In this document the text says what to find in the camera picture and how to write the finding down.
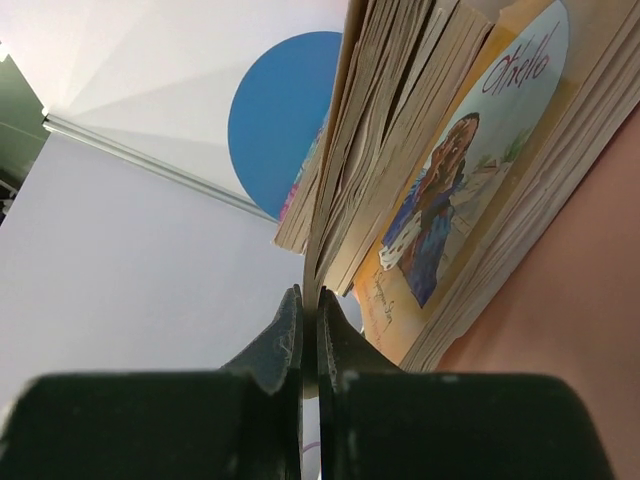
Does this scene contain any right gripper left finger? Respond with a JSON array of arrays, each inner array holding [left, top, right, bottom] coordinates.
[[1, 287, 303, 479]]

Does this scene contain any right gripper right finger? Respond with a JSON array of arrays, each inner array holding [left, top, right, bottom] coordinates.
[[317, 291, 613, 479]]

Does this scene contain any red and pink castle book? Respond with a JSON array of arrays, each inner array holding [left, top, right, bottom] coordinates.
[[275, 1, 505, 394]]

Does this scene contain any orange Hello book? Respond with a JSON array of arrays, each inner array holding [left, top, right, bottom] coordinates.
[[353, 1, 639, 371]]

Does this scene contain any colourful wooden bookshelf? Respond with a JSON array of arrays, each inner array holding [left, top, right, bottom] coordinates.
[[227, 31, 639, 479]]

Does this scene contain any aluminium corner post left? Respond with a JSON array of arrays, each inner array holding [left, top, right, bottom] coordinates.
[[43, 115, 276, 224]]

